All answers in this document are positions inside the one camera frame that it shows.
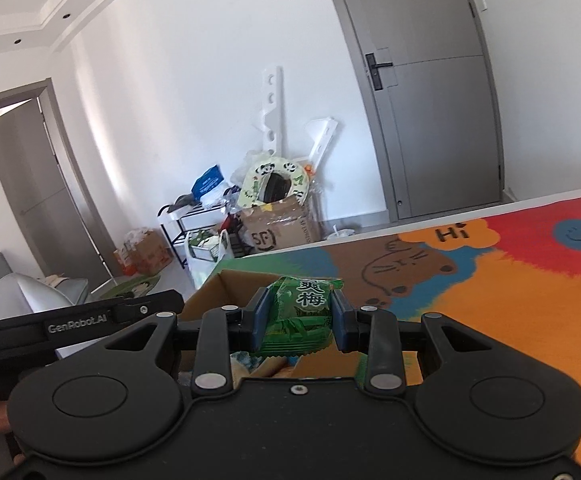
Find panda print toilet seat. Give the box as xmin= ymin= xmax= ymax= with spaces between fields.
xmin=239 ymin=157 xmax=312 ymax=209

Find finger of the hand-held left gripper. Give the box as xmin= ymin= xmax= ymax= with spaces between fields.
xmin=114 ymin=289 xmax=186 ymax=331

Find blue white bag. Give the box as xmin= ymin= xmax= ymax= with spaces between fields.
xmin=190 ymin=165 xmax=222 ymax=199

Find colourful cartoon table mat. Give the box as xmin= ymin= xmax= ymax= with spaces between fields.
xmin=230 ymin=185 xmax=581 ymax=476

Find green floor mat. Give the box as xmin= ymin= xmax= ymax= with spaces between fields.
xmin=104 ymin=274 xmax=162 ymax=302

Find black door handle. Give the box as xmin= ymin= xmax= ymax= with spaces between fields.
xmin=365 ymin=52 xmax=394 ymax=92

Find orange printed cardboard box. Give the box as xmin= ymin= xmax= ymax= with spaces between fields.
xmin=114 ymin=229 xmax=172 ymax=277

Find open grey interior door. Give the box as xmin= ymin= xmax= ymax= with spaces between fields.
xmin=0 ymin=79 xmax=117 ymax=292

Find grey sofa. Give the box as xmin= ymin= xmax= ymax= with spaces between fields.
xmin=0 ymin=252 xmax=92 ymax=327

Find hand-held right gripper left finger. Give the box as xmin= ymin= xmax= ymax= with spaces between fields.
xmin=78 ymin=287 xmax=272 ymax=402

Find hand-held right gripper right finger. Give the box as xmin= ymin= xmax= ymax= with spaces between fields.
xmin=331 ymin=290 xmax=526 ymax=397

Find green snack packet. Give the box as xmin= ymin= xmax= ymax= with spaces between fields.
xmin=259 ymin=276 xmax=345 ymax=357

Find white plastic bag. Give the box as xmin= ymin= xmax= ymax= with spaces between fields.
xmin=185 ymin=230 xmax=234 ymax=287

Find white shelf boards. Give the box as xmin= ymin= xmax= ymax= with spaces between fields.
xmin=305 ymin=116 xmax=342 ymax=167

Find black shoe rack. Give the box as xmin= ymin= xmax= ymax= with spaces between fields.
xmin=158 ymin=194 xmax=242 ymax=257

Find white holed plastic rack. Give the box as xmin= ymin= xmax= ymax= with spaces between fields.
xmin=257 ymin=65 xmax=286 ymax=157

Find taped brown cardboard box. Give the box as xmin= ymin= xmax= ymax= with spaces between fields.
xmin=239 ymin=195 xmax=322 ymax=257

